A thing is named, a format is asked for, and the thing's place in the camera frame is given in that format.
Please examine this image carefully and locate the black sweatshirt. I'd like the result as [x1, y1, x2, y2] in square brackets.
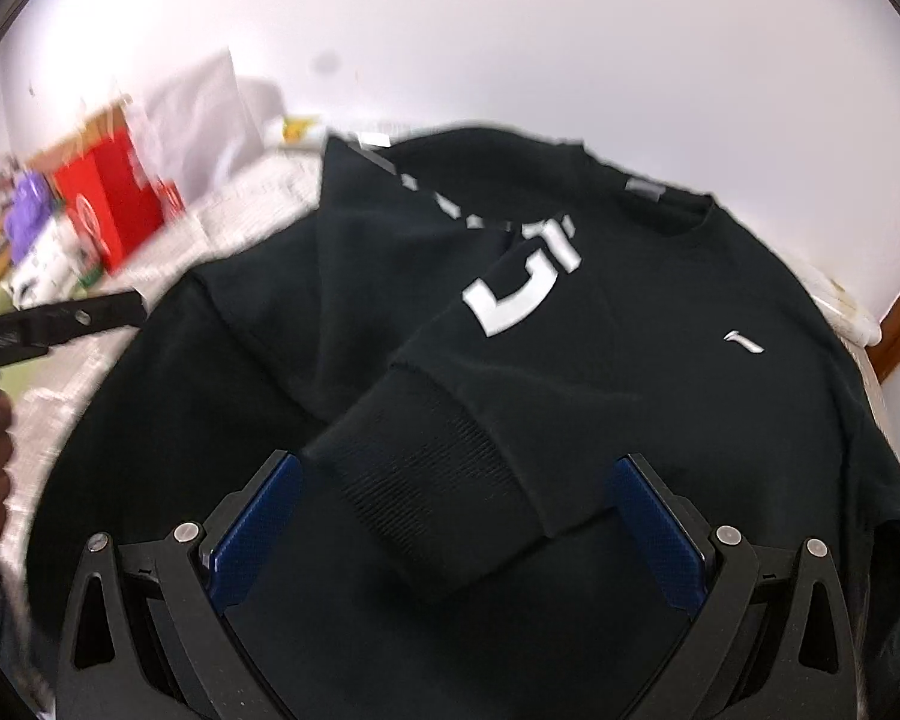
[25, 128, 900, 718]

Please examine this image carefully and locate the green bed sheet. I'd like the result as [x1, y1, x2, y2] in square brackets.
[0, 281, 45, 401]

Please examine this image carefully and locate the white black-spotted pillow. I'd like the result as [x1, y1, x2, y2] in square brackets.
[9, 216, 102, 310]

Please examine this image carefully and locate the striped quilted mattress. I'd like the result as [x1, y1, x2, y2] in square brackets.
[0, 141, 891, 714]

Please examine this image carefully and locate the purple plastic bag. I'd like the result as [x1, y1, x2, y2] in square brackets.
[4, 171, 55, 265]

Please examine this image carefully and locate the red paper gift bag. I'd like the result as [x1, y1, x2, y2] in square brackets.
[53, 128, 164, 273]

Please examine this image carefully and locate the white plastic shopping bag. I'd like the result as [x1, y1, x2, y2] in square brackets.
[125, 52, 284, 215]

